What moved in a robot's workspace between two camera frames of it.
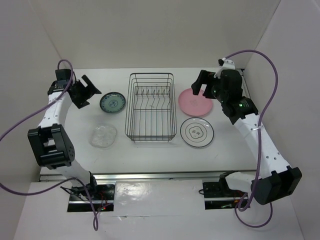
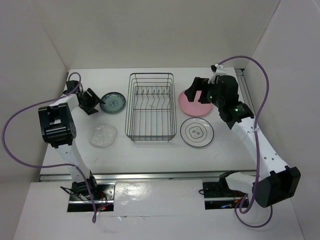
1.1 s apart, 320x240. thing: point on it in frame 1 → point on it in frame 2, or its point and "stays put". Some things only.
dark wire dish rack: [151, 113] stays put
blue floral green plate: [112, 102] stays put
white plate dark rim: [197, 132] stays put
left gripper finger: [80, 101] → [89, 110]
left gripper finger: [91, 87] → [93, 97]
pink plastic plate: [194, 105] stays put
